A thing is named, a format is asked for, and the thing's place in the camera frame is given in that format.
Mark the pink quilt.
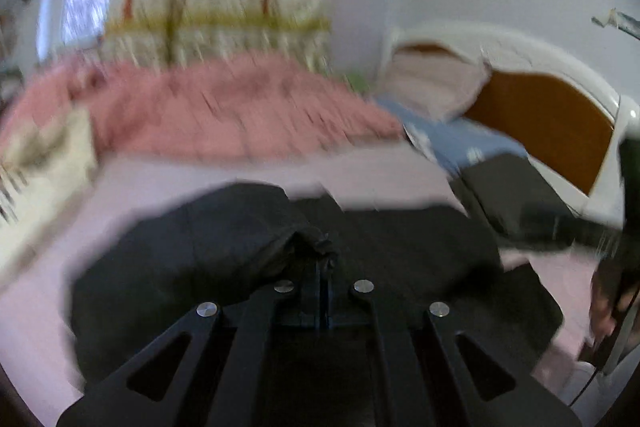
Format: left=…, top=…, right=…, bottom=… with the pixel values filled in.
left=0, top=52, right=406, bottom=162

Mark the white and wooden headboard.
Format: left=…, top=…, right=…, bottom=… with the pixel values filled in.
left=385, top=22, right=640, bottom=223

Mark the blue patterned pillow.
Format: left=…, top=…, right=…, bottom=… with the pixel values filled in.
left=375, top=99, right=531, bottom=178

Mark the person's right hand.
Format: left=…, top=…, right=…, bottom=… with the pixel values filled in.
left=590, top=274, right=621, bottom=343

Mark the pale pink pillow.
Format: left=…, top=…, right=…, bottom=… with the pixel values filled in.
left=380, top=52, right=493, bottom=120

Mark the black cable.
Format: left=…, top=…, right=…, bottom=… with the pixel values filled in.
left=569, top=354, right=603, bottom=408

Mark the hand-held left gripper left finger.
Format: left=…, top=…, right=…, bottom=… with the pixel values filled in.
left=57, top=258, right=321, bottom=427

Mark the folded dark grey garment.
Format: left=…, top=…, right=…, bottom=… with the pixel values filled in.
left=460, top=152, right=601, bottom=248

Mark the white printed sweatshirt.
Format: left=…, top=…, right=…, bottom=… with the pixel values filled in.
left=0, top=107, right=101, bottom=268

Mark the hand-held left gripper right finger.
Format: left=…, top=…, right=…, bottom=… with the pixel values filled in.
left=320, top=258, right=583, bottom=427

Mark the black puffer jacket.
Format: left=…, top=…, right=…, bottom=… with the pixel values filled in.
left=70, top=182, right=566, bottom=388

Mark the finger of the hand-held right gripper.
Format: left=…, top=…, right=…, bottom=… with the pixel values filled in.
left=520, top=207, right=623, bottom=254

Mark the small wall shelf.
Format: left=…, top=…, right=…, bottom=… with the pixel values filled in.
left=592, top=7, right=640, bottom=40

